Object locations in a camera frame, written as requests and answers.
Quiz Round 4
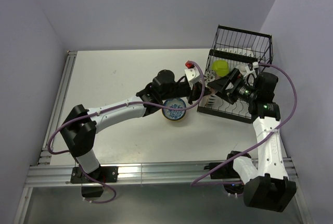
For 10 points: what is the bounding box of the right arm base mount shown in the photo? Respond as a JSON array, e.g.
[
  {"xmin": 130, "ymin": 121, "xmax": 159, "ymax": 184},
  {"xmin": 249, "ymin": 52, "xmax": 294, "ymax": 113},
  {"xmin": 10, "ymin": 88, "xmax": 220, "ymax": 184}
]
[{"xmin": 204, "ymin": 163, "xmax": 244, "ymax": 196}]

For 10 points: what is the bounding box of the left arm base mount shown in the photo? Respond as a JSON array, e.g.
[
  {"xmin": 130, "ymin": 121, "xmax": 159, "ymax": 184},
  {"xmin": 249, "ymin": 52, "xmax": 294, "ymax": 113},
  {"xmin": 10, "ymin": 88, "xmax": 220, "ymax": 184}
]
[{"xmin": 70, "ymin": 166, "xmax": 118, "ymax": 199}]

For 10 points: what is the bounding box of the leaf pattern bowl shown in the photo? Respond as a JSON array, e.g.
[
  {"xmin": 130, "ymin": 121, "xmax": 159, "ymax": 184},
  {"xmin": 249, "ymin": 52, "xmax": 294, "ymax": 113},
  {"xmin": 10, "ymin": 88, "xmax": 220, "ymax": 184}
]
[{"xmin": 204, "ymin": 70, "xmax": 219, "ymax": 84}]

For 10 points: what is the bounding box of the green square bowl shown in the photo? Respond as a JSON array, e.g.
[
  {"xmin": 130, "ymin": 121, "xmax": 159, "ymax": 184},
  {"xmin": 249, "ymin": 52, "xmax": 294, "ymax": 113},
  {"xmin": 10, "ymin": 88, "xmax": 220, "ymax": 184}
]
[{"xmin": 212, "ymin": 60, "xmax": 229, "ymax": 77}]

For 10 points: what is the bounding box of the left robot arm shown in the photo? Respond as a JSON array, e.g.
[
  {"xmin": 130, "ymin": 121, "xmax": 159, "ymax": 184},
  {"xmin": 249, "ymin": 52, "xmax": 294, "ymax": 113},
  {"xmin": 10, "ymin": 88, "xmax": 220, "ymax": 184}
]
[{"xmin": 60, "ymin": 67, "xmax": 205, "ymax": 182}]

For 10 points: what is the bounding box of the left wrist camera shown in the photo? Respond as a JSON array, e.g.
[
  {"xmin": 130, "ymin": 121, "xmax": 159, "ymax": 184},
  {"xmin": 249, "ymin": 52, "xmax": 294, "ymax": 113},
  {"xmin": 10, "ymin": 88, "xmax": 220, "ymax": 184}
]
[{"xmin": 185, "ymin": 61, "xmax": 203, "ymax": 84}]

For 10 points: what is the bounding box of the black wire dish rack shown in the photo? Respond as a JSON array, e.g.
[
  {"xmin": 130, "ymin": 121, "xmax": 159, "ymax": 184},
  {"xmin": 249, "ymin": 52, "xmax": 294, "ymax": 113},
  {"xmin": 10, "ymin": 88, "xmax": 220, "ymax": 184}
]
[{"xmin": 197, "ymin": 26, "xmax": 273, "ymax": 123}]

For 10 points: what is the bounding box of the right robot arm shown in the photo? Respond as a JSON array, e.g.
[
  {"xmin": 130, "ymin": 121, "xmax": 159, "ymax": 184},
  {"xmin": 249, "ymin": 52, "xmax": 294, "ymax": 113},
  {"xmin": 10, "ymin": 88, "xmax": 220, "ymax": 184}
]
[{"xmin": 208, "ymin": 68, "xmax": 297, "ymax": 213}]

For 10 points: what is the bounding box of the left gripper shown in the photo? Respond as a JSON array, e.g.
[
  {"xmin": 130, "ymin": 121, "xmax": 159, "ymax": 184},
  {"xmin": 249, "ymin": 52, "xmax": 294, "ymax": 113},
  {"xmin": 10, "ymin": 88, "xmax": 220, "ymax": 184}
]
[{"xmin": 161, "ymin": 81, "xmax": 211, "ymax": 105}]

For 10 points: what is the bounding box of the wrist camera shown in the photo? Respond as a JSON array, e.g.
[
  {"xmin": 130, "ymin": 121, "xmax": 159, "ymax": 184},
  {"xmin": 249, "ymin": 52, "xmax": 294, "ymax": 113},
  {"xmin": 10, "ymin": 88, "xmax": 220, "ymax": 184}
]
[
  {"xmin": 185, "ymin": 61, "xmax": 203, "ymax": 84},
  {"xmin": 239, "ymin": 61, "xmax": 259, "ymax": 79}
]

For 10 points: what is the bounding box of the aluminium frame rail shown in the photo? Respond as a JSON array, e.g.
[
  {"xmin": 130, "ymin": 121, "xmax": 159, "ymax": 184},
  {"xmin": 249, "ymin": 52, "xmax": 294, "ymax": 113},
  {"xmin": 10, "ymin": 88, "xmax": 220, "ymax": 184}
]
[{"xmin": 14, "ymin": 48, "xmax": 313, "ymax": 223}]

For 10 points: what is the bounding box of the blue floral bowl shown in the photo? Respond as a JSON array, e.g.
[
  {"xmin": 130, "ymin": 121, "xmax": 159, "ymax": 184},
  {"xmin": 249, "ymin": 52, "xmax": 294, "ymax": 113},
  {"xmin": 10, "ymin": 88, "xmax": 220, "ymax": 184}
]
[{"xmin": 162, "ymin": 98, "xmax": 186, "ymax": 121}]

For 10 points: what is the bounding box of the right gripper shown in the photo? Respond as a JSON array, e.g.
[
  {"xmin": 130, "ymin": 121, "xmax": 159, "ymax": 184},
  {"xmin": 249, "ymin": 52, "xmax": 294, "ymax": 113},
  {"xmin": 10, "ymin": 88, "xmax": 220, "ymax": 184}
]
[{"xmin": 208, "ymin": 68, "xmax": 259, "ymax": 105}]

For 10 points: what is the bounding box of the celadon green bowl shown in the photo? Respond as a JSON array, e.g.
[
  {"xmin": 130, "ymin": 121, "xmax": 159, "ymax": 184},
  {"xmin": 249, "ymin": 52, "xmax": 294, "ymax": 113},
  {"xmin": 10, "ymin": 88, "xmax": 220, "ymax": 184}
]
[{"xmin": 236, "ymin": 64, "xmax": 250, "ymax": 76}]

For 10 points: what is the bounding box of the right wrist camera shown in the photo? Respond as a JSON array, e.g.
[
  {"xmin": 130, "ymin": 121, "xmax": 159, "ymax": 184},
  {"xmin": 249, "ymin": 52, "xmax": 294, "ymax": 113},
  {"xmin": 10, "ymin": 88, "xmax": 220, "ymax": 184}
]
[{"xmin": 239, "ymin": 61, "xmax": 259, "ymax": 79}]

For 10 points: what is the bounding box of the white bowl pink interior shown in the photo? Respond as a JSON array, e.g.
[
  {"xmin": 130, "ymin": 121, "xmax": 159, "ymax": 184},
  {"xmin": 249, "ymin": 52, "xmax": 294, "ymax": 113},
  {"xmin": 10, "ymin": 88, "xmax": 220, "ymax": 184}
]
[{"xmin": 205, "ymin": 94, "xmax": 217, "ymax": 108}]

